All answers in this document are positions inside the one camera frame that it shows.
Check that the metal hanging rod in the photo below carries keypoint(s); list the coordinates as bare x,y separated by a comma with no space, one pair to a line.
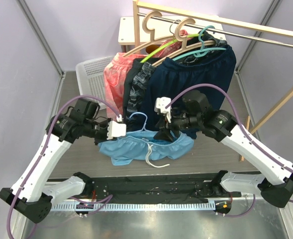
247,37

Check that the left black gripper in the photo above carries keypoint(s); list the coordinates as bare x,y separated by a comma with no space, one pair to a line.
106,122

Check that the light blue shorts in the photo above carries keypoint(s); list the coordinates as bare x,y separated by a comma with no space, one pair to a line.
140,145

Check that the lime green hanger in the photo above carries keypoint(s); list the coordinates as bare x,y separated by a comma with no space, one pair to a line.
166,48

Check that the wooden clothes rack frame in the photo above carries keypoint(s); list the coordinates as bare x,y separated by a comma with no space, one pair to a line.
265,71

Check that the pink patterned shorts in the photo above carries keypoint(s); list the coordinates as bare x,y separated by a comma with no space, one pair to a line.
114,77

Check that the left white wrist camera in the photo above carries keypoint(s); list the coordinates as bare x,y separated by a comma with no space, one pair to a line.
116,128

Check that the white plastic basket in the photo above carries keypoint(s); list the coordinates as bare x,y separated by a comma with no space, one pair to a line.
90,76

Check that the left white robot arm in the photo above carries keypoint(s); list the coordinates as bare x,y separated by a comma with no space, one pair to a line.
29,195

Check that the wooden hanger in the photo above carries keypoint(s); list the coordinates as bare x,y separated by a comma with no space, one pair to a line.
183,39
138,46

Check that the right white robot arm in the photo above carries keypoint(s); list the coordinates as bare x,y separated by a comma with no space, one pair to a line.
274,183

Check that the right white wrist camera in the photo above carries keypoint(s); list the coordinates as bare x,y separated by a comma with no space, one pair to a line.
161,108

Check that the black grey patterned shorts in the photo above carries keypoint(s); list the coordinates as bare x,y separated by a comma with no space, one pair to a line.
136,81

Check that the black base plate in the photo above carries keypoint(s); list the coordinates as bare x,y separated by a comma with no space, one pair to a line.
157,189

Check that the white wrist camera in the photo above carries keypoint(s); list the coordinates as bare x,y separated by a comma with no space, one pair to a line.
161,108
116,128

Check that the teal plastic hanger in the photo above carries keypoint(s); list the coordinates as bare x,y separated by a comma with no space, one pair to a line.
203,50

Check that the left wooden hanger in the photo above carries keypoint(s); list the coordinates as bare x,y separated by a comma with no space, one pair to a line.
138,46

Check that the right wooden hanger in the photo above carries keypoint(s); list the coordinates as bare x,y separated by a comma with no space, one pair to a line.
183,39

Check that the navy blue shorts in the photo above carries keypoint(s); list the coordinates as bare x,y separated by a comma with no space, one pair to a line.
171,77

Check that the light blue wire hanger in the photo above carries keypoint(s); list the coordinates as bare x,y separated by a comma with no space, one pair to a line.
139,121

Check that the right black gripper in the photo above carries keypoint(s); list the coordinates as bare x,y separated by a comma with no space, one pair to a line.
164,133

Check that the white slotted cable duct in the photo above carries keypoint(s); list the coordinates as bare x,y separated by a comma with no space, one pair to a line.
77,206

